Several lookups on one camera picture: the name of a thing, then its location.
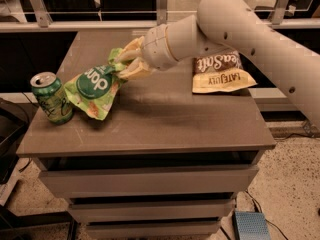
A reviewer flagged black floor cable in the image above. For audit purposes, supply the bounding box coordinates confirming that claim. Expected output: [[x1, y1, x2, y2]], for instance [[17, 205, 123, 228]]
[[244, 190, 290, 240]]

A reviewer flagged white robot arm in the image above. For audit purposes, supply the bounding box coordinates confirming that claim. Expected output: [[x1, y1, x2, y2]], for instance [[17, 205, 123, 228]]
[[117, 0, 320, 128]]

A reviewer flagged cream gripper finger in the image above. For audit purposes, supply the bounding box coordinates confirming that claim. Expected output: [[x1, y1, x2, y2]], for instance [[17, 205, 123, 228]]
[[114, 50, 141, 63], [116, 58, 145, 80]]

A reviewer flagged grey drawer cabinet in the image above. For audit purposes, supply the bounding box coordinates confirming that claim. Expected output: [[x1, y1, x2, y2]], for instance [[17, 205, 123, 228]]
[[16, 28, 277, 240]]

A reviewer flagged brown Late July chip bag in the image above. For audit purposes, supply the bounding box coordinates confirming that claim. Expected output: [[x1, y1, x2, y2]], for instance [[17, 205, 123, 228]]
[[192, 51, 256, 94]]

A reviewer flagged green soda can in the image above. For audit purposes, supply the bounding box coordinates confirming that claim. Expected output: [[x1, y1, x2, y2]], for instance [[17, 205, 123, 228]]
[[30, 72, 73, 124]]

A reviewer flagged green rice chip bag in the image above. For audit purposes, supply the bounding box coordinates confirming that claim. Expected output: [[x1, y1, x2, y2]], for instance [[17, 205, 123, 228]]
[[64, 48, 125, 121]]

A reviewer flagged blue box on floor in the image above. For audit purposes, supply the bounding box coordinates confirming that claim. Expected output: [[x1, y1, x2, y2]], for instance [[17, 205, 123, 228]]
[[232, 211, 271, 240]]

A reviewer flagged metal window railing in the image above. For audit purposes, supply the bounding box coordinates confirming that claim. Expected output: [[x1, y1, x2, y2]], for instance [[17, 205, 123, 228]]
[[0, 0, 319, 25]]

